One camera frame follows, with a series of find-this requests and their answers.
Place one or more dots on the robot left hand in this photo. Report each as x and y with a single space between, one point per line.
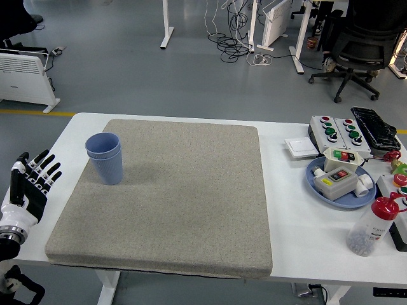
31 197

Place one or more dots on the blue ribbed cup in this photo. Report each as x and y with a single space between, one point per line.
109 173
101 144

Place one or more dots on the brown paper cup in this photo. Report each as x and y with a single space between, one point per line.
312 43

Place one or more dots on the white panel heater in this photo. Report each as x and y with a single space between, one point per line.
22 79
276 22

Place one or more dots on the white table leg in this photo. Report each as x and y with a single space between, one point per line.
338 295
108 289

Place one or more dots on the grey power adapter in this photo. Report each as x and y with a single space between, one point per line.
58 50

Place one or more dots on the grey-brown mat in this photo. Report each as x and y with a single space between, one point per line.
197 190

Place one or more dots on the white desk leg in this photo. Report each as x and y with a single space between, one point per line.
167 19
253 25
302 31
397 70

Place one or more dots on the blue plate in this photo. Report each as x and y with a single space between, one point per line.
312 187

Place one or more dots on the grey under-table power box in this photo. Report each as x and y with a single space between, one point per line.
300 289

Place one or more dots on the white four-button control box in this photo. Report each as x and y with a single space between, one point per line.
341 131
319 128

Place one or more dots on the person's shoe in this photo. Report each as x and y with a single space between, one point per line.
328 65

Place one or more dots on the white pipe fitting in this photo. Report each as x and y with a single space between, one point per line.
362 189

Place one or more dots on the clear bottle red cap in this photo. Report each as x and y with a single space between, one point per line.
365 235

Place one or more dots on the black wrapped tray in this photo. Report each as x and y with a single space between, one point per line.
375 127

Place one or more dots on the white mushroom-button control box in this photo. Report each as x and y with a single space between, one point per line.
384 187

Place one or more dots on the black mesh office chair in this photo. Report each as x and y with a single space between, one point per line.
362 41

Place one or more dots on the black table control panel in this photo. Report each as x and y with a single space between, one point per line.
388 291

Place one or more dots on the white wall switch plate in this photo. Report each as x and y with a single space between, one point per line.
300 146

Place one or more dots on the white green-red switch box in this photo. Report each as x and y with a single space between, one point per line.
334 163

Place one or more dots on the grey red-button switch box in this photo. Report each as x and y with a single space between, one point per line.
337 190

